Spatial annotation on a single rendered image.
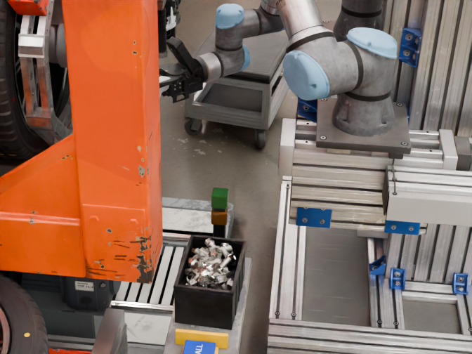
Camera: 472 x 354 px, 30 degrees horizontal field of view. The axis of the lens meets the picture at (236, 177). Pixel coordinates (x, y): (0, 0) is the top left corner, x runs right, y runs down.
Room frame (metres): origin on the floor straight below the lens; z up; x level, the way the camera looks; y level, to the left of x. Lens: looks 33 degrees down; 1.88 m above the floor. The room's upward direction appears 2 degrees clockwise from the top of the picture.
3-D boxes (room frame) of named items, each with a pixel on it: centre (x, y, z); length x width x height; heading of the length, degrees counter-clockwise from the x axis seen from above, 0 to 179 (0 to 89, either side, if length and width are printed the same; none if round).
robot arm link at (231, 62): (2.21, 0.03, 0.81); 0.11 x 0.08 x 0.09; 130
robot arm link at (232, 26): (2.22, 0.02, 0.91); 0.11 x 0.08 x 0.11; 119
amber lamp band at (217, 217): (1.78, 0.04, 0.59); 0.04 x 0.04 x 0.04; 85
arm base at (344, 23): (2.37, -0.34, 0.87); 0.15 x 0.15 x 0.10
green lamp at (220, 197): (1.78, 0.04, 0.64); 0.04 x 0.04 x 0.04; 85
